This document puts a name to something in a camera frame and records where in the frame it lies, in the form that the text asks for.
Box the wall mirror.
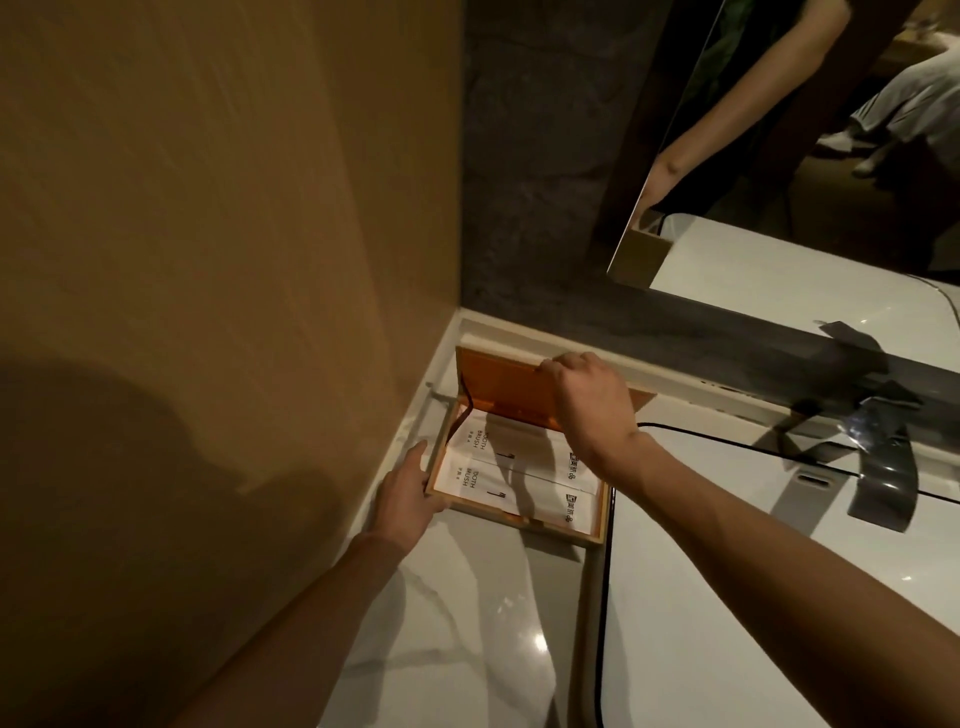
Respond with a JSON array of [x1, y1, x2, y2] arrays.
[[606, 0, 960, 291]]

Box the person's right hand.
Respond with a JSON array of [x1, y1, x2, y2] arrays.
[[540, 351, 655, 483]]

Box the person's left hand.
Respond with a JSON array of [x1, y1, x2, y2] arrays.
[[372, 441, 453, 556]]

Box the dark metal faucet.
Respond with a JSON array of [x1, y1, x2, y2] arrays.
[[771, 320, 928, 534]]

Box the white sink basin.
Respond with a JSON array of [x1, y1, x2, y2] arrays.
[[591, 422, 960, 728]]

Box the white toothbrush packet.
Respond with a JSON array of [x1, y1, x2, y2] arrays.
[[435, 456, 603, 538], [448, 414, 610, 492]]

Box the person's left forearm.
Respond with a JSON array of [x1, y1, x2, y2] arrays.
[[168, 527, 421, 728]]

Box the person's right forearm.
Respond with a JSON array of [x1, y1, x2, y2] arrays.
[[609, 438, 960, 728]]

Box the wooden box with hinged lid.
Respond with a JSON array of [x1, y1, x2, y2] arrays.
[[424, 345, 655, 548]]

